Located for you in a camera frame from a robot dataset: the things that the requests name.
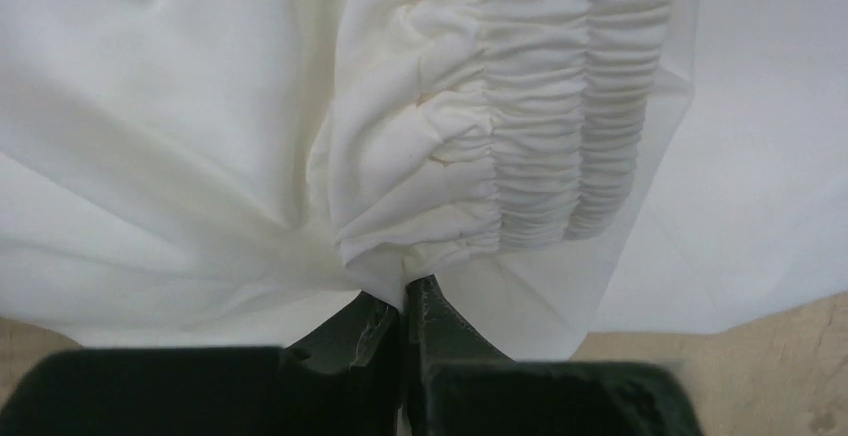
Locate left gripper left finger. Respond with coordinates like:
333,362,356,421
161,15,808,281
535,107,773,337
1,294,400,435

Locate white shorts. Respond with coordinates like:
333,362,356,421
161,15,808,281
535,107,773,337
1,0,847,360

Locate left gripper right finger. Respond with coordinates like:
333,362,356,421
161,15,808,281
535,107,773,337
404,276,703,436

